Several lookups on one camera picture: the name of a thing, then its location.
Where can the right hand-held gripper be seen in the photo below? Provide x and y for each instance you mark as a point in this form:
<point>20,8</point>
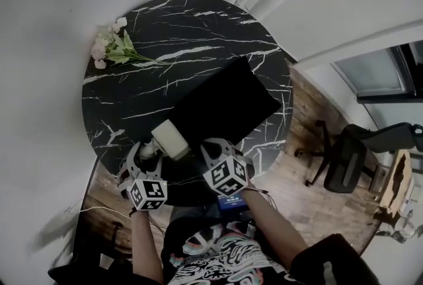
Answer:
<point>226,178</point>

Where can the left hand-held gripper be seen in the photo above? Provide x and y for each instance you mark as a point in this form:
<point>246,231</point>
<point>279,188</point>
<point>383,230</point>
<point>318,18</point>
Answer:
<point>148,193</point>

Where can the cream hair dryer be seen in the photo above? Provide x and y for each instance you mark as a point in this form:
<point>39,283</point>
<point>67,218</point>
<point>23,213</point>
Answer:
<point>169,139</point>

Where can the black cloth bag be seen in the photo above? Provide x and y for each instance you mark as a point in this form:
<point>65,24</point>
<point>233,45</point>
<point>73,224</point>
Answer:
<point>228,100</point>

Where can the person's left forearm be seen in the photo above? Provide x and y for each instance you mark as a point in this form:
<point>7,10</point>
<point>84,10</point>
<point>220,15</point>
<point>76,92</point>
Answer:
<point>145,244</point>

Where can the person's right forearm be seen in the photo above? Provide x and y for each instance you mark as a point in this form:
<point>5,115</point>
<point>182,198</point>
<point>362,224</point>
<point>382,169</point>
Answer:
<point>271,227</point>

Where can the small device with blue screen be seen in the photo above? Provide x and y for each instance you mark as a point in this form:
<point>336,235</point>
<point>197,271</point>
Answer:
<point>231,203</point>

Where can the person's printed black t-shirt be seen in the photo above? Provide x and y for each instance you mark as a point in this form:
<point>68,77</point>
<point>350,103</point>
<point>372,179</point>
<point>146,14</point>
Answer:
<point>231,257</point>

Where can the pink artificial flower bouquet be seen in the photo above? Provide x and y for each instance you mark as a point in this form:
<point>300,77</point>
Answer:
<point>114,47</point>

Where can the black office chair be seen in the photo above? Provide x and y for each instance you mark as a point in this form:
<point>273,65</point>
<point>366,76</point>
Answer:
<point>343,161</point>

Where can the dark framed window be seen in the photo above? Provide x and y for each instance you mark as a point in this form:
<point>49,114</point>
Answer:
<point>373,73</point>

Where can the wooden side shelf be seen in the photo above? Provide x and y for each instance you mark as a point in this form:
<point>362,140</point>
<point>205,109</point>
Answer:
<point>396,181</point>

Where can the black furniture frame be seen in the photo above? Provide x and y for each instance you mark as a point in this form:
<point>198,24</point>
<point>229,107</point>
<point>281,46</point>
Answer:
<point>82,244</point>

